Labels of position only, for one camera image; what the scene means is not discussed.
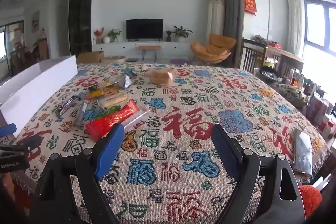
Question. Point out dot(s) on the white curtain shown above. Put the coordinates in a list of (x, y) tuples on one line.
[(295, 19)]

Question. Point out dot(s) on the wall picture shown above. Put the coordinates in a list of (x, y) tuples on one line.
[(35, 22)]

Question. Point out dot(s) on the orange fuzzy object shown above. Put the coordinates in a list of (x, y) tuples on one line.
[(311, 199)]

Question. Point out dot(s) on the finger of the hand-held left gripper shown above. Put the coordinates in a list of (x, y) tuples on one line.
[(8, 130), (26, 145)]

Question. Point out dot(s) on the black television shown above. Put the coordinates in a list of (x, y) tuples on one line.
[(144, 28)]

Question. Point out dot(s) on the dark glass cabinet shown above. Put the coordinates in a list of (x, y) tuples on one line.
[(80, 16)]

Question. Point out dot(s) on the red wall calendar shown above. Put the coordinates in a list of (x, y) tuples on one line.
[(250, 3)]

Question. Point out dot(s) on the large potted plant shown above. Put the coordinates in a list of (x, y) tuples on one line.
[(181, 32)]

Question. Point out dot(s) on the wooden cabinet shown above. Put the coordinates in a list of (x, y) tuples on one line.
[(42, 48)]

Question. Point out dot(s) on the clear plastic snack tube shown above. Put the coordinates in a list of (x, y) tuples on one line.
[(140, 117)]

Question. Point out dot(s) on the covered standing air conditioner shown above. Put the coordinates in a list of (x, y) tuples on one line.
[(216, 14)]

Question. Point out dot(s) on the green plastic basin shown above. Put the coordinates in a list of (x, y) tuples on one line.
[(270, 64)]

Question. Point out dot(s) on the orange lounge chair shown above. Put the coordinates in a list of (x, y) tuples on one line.
[(212, 49)]

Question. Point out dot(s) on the small potted plant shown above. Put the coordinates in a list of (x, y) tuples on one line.
[(168, 36)]

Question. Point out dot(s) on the purple candy bar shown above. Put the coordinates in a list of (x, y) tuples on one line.
[(65, 106)]

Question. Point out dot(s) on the printed woven tablecloth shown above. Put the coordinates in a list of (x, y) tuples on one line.
[(170, 161)]

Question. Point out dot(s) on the beige cracker packet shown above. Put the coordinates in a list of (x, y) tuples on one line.
[(113, 100)]

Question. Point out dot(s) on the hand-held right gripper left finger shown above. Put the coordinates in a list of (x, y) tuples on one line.
[(110, 150)]

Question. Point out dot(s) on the white television cabinet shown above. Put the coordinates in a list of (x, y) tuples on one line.
[(118, 48)]

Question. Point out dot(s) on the long white box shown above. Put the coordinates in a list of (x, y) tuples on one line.
[(39, 82)]

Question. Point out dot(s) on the grey snack packet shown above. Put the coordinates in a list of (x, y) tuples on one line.
[(80, 113)]

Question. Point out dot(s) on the window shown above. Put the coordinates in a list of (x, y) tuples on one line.
[(320, 24)]

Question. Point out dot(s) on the green plant in vase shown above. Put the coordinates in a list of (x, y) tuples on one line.
[(114, 34)]

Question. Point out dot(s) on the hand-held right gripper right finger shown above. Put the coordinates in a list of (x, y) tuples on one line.
[(225, 150)]

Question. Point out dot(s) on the yellow snack packet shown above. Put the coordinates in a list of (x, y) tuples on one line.
[(95, 94)]

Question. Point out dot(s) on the bagged bread loaf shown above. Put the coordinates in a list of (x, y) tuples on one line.
[(161, 76)]

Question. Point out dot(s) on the cardboard box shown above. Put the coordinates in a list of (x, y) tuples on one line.
[(90, 56)]

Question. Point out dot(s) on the red snack packet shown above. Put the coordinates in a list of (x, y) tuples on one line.
[(113, 120)]

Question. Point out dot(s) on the white round vase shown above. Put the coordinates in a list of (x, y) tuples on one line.
[(106, 39)]

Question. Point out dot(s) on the grey curtain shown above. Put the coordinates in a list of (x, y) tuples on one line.
[(230, 16)]

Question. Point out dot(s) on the wooden stool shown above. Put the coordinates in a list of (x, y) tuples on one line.
[(149, 47)]

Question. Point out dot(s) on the black plastic bag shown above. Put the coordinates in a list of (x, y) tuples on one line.
[(269, 74)]

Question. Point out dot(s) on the green snack packet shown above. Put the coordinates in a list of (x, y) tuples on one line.
[(110, 111)]

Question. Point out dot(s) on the red flower arrangement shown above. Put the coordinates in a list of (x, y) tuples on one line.
[(99, 33)]

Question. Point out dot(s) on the silver triangular snack packet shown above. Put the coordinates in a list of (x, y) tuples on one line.
[(127, 81)]

